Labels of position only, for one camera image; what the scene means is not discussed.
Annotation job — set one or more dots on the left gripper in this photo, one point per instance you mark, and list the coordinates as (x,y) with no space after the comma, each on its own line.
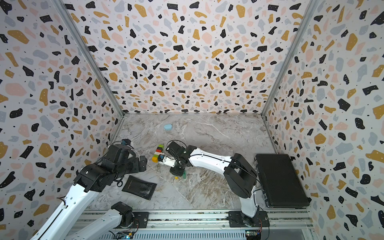
(137,167)

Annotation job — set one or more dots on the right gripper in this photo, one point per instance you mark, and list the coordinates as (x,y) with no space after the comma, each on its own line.
(177,173)

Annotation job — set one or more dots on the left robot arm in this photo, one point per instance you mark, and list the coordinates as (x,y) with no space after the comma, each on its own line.
(88,184)

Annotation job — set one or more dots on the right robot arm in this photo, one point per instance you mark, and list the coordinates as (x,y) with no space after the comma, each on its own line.
(239,174)

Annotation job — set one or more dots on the light blue round puck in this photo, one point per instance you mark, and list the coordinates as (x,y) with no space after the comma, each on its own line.
(168,127)

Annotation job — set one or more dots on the green circuit board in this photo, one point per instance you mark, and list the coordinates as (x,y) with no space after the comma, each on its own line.
(126,235)

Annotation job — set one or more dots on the black hard case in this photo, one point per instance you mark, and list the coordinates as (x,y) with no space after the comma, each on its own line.
(280,184)

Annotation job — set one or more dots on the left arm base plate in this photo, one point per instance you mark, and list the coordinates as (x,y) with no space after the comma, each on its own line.
(134,220)

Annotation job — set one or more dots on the aluminium frame rail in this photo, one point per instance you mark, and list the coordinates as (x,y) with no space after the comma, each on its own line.
(209,225)

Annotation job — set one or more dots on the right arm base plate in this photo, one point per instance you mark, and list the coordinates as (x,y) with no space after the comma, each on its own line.
(239,220)

